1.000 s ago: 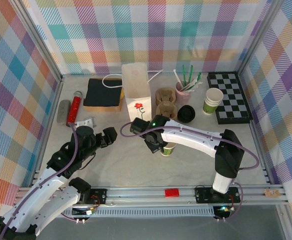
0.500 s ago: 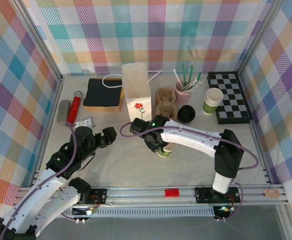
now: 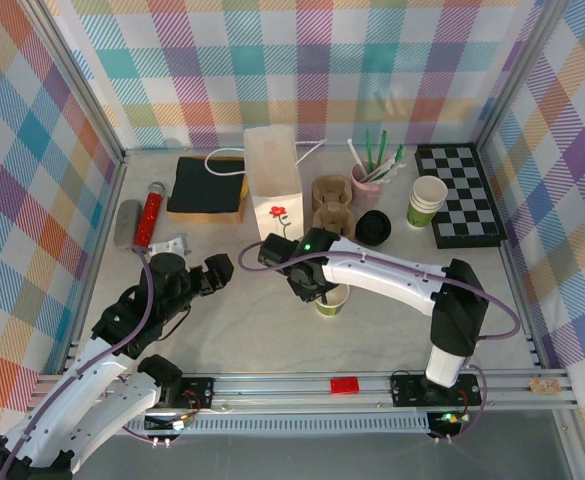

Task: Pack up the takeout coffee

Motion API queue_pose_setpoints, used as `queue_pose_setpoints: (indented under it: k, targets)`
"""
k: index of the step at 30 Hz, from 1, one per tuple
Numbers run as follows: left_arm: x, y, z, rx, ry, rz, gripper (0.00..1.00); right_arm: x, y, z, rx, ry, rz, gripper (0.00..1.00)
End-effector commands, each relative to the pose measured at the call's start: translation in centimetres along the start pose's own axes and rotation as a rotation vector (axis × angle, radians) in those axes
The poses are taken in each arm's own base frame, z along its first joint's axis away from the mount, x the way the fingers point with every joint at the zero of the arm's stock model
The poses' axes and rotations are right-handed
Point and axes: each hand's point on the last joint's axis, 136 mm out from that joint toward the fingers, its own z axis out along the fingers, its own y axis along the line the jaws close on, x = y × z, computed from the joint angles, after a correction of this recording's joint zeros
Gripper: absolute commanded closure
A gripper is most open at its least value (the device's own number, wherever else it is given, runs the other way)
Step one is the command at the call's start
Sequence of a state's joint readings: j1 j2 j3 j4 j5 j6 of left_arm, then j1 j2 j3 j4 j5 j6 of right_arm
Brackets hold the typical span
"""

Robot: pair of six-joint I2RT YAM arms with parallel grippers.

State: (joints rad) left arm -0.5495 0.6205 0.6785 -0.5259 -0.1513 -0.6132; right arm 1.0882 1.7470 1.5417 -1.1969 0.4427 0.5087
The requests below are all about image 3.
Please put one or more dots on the aluminium frame post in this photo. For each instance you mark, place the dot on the aluminium frame post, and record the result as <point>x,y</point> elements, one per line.
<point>513,75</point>
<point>79,82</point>

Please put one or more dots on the grey oblong case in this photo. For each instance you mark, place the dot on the grey oblong case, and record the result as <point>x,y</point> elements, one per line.
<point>128,222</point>

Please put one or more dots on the red plastic block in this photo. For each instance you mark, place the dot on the red plastic block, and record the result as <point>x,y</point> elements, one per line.
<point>344,386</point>

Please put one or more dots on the green paper cup stack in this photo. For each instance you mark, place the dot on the green paper cup stack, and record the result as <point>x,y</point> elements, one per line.
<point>419,212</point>

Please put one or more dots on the black grey chessboard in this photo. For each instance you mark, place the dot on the black grey chessboard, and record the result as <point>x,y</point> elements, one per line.
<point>467,200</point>

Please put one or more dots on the black cup lid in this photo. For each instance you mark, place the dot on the black cup lid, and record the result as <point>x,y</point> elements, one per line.
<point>374,227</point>

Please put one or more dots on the white flower paper bag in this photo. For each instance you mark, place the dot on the white flower paper bag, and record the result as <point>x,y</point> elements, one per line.
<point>277,170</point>

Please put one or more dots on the small electronics board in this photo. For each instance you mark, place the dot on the small electronics board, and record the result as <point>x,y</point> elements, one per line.
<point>447,419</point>
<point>172,424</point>

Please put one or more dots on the yellow paper napkin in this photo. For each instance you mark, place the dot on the yellow paper napkin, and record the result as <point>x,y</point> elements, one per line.
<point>245,189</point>

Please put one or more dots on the green paper coffee cup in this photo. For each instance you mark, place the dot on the green paper coffee cup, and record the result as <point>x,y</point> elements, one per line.
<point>334,307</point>

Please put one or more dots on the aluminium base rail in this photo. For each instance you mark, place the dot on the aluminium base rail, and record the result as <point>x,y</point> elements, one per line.
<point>282,387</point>

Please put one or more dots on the red glitter tube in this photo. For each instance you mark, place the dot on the red glitter tube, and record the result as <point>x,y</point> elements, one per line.
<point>149,215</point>

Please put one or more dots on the small wooden tag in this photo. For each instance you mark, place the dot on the small wooden tag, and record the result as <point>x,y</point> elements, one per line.
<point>544,386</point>

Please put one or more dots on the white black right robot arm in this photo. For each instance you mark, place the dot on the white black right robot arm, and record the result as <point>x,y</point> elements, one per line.
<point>372,275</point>

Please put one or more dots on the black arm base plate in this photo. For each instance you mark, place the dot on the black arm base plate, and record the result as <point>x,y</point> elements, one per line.
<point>199,392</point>
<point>407,392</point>

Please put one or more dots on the white paper straw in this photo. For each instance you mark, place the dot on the white paper straw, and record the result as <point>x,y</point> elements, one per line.
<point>387,170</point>

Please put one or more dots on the pink straw holder cup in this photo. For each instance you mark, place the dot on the pink straw holder cup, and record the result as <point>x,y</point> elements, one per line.
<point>364,195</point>

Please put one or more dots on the white plastic straw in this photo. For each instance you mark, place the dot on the white plastic straw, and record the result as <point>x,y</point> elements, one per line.
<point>354,152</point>

